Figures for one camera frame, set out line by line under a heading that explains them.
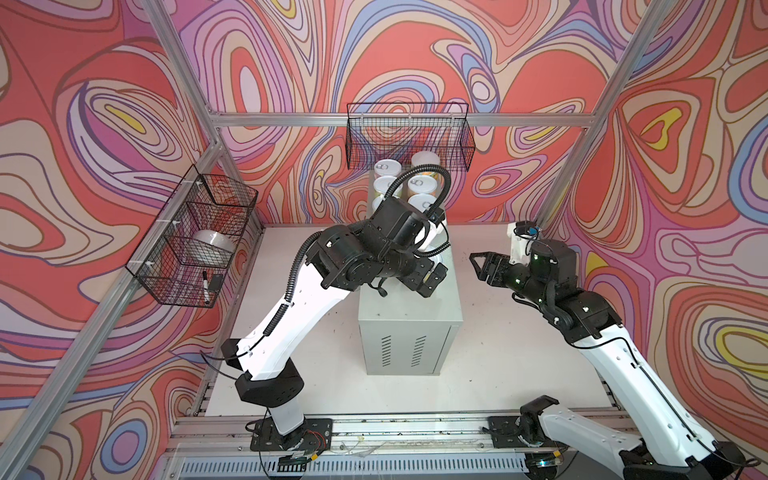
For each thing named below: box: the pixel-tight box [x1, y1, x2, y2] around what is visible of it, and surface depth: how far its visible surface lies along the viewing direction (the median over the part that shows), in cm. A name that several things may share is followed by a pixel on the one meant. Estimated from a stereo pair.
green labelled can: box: [373, 175, 403, 198], surface depth 76 cm
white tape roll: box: [191, 229, 237, 255], surface depth 74 cm
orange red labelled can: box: [407, 174, 438, 194], surface depth 76 cm
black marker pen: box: [202, 270, 210, 305], surface depth 74 cm
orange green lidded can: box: [411, 150, 441, 175], surface depth 78 cm
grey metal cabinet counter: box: [358, 258, 464, 375], surface depth 64 cm
